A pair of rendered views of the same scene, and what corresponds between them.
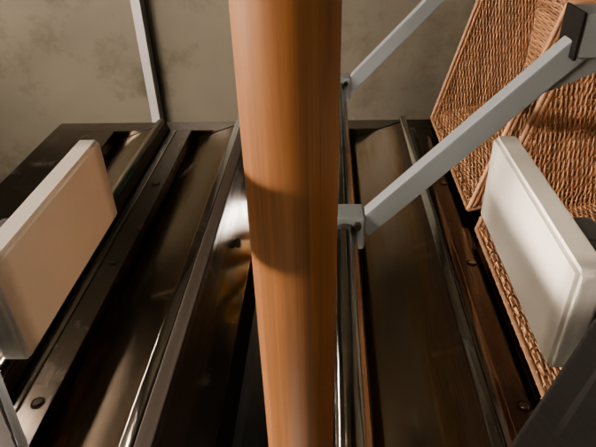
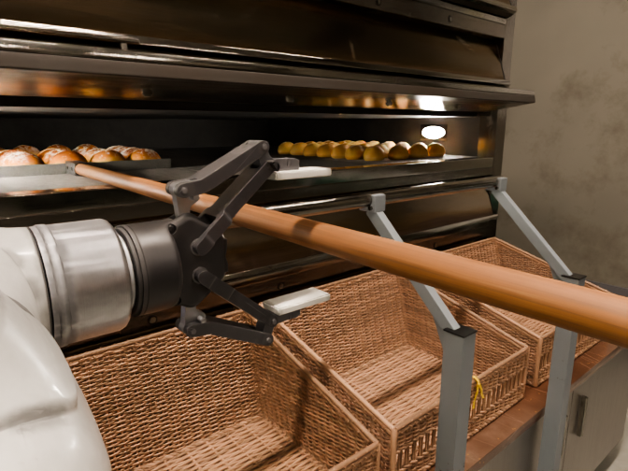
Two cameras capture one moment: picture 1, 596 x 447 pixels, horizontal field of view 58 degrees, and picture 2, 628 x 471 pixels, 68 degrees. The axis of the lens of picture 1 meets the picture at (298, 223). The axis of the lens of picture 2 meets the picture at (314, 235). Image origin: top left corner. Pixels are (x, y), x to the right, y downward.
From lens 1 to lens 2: 0.35 m
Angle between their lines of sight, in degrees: 23
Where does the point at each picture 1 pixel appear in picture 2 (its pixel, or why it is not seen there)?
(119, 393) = (280, 35)
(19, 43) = not seen: outside the picture
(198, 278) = (356, 87)
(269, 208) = (306, 231)
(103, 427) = (258, 29)
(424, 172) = not seen: hidden behind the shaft
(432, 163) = not seen: hidden behind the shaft
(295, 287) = (288, 233)
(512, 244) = (295, 295)
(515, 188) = (308, 298)
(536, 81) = (436, 310)
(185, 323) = (323, 86)
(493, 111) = (424, 288)
